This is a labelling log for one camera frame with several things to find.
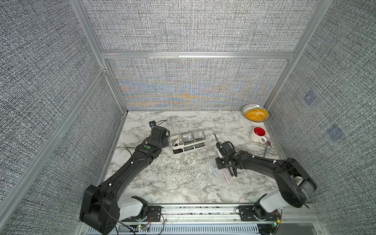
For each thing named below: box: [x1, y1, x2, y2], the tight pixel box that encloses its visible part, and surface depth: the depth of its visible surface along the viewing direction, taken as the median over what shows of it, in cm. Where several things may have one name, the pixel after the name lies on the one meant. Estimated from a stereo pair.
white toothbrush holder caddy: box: [169, 130, 208, 155], surface depth 93 cm
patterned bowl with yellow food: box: [241, 103, 269, 123], surface depth 112 cm
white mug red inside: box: [249, 126, 267, 144], surface depth 100 cm
